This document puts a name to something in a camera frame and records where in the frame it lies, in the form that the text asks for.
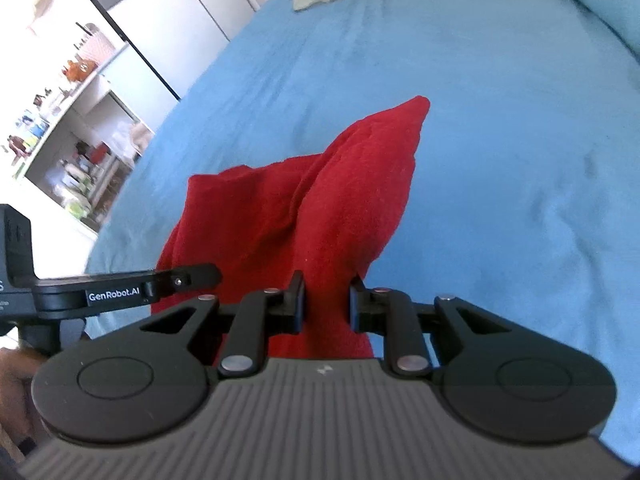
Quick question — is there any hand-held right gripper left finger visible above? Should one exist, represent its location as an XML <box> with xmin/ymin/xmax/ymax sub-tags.
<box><xmin>139</xmin><ymin>270</ymin><xmax>307</xmax><ymax>379</ymax></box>

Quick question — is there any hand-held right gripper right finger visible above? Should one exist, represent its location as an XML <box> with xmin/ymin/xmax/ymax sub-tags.
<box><xmin>348</xmin><ymin>277</ymin><xmax>512</xmax><ymax>377</ymax></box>

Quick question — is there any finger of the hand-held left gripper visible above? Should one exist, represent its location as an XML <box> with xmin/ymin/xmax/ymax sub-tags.
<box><xmin>150</xmin><ymin>263</ymin><xmax>222</xmax><ymax>302</ymax></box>

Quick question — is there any red sweater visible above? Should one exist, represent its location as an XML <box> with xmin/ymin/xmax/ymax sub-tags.
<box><xmin>150</xmin><ymin>95</ymin><xmax>432</xmax><ymax>361</ymax></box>

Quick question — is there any person's left hand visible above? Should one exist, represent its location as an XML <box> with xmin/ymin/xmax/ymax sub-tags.
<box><xmin>0</xmin><ymin>346</ymin><xmax>51</xmax><ymax>445</ymax></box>

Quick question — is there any white shelf unit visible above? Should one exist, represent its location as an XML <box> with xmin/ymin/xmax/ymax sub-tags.
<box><xmin>0</xmin><ymin>40</ymin><xmax>157</xmax><ymax>235</ymax></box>

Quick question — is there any blue bed sheet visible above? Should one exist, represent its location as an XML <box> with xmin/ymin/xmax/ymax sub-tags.
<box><xmin>84</xmin><ymin>0</ymin><xmax>640</xmax><ymax>463</ymax></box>

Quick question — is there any orange plush toy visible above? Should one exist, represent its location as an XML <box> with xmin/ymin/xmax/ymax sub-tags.
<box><xmin>62</xmin><ymin>59</ymin><xmax>99</xmax><ymax>84</ymax></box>

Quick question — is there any pink basket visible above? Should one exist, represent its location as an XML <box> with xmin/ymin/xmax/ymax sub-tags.
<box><xmin>75</xmin><ymin>22</ymin><xmax>120</xmax><ymax>64</ymax></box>

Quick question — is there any white and grey wardrobe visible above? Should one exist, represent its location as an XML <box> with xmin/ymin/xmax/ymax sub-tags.
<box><xmin>62</xmin><ymin>0</ymin><xmax>262</xmax><ymax>104</ymax></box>

